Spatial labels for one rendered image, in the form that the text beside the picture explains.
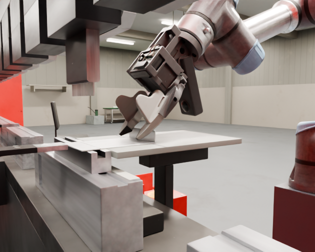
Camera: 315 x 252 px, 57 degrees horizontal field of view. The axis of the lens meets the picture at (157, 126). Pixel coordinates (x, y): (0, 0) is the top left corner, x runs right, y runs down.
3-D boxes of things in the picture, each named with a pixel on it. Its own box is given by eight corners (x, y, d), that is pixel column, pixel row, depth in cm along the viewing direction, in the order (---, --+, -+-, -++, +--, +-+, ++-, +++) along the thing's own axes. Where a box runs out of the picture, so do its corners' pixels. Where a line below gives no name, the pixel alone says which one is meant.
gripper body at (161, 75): (122, 74, 54) (158, 28, 57) (152, 104, 58) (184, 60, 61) (144, 71, 47) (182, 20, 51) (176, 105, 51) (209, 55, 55)
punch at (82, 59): (100, 95, 43) (99, 30, 42) (87, 95, 42) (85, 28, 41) (78, 96, 52) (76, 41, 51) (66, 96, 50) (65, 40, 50)
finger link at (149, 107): (116, 121, 46) (141, 80, 50) (141, 143, 49) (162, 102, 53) (128, 119, 44) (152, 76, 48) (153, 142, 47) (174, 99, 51)
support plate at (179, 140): (242, 143, 56) (242, 138, 56) (117, 159, 41) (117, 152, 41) (182, 134, 71) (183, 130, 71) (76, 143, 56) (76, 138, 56)
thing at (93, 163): (111, 171, 43) (111, 150, 42) (91, 174, 41) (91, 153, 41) (69, 151, 59) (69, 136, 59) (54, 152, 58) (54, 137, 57)
